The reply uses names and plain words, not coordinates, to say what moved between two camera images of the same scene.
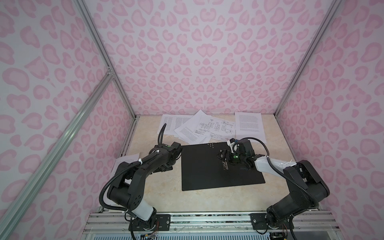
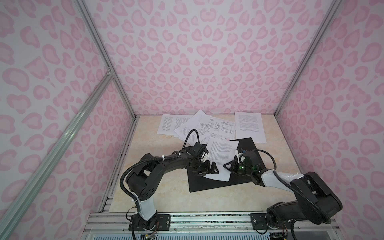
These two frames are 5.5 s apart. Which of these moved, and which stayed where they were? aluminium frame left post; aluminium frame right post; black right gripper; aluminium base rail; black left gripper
Moved: black left gripper; black right gripper
Stayed: aluminium frame right post; aluminium base rail; aluminium frame left post
